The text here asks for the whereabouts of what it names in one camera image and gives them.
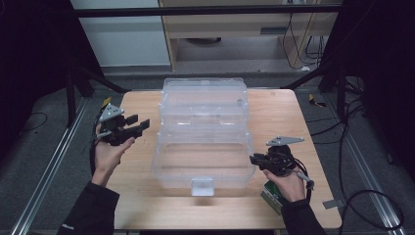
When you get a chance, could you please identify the person's left hand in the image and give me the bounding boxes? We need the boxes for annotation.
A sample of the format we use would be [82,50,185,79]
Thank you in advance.
[92,125,136,188]

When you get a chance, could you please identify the aluminium floor rail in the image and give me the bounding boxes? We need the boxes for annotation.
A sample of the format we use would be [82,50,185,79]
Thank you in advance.
[326,94,407,235]
[9,97,91,235]

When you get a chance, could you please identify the looped black floor cable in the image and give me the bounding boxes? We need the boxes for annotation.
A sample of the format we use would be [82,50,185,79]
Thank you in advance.
[337,97,405,231]

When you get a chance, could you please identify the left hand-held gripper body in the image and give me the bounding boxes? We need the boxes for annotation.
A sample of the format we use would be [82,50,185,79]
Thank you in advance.
[96,103,145,147]

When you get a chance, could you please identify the small green packet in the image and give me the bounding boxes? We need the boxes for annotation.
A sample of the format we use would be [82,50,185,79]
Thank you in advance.
[259,180,286,216]

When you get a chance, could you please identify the light wooden desk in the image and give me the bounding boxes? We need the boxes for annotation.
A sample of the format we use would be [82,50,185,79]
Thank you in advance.
[158,0,341,71]

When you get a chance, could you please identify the thin black floor cable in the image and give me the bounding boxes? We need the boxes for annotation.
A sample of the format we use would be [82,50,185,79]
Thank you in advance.
[19,112,49,133]

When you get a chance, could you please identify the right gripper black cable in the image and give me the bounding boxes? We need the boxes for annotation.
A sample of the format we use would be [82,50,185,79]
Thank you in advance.
[288,156,316,202]

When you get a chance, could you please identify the grey tape piece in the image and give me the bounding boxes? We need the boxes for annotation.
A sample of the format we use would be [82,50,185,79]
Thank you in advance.
[322,199,346,211]

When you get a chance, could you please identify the white cabinet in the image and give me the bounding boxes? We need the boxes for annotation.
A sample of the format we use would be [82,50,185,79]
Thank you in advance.
[69,0,172,68]

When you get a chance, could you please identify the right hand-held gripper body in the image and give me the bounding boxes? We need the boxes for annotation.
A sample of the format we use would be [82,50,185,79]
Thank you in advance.
[263,135,305,177]

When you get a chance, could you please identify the bundle of black cables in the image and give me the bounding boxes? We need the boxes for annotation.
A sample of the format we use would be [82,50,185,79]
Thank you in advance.
[282,13,327,71]

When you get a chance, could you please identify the person's right hand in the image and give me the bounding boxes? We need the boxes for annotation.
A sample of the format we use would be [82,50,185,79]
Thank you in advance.
[262,169,307,204]

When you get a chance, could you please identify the black horizontal bar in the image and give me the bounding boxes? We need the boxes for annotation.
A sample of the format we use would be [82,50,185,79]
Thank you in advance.
[69,4,344,18]

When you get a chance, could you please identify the clear plastic storage box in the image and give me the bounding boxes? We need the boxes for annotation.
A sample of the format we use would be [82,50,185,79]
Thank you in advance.
[151,76,257,198]

